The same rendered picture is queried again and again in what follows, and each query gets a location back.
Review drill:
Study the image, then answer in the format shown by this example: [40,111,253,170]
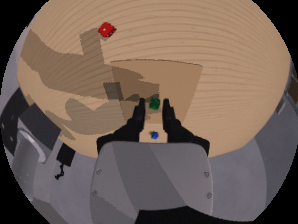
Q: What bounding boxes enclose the tan square mat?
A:
[111,60,203,124]

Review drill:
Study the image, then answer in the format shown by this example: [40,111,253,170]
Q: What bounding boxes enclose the red die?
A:
[98,22,117,37]

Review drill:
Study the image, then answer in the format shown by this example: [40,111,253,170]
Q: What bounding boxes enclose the green die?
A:
[149,97,160,110]

